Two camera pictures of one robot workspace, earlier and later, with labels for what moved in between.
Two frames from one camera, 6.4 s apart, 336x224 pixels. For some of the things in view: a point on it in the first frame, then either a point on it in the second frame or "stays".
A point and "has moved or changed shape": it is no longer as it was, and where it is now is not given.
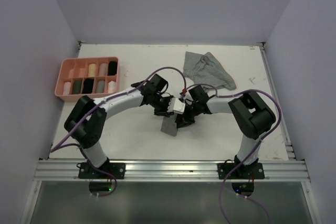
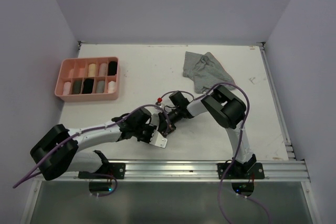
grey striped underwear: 206,69 stays
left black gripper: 164,112 to 151,130
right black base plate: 253,170 stays
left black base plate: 117,169 stays
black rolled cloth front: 87,85 stays
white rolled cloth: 112,87 stays
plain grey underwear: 168,126 has moved or changed shape
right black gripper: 182,120 to 163,122
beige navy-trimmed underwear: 92,70 stays
